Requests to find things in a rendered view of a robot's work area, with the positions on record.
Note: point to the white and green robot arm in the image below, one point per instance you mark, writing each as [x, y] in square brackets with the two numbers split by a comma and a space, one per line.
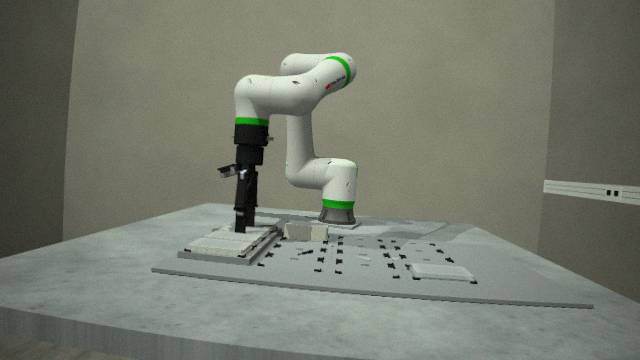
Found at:
[257, 97]

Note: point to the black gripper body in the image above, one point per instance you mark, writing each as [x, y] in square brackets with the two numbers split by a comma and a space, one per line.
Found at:
[249, 156]

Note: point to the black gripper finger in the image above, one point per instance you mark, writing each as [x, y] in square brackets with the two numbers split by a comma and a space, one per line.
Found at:
[242, 193]
[251, 206]

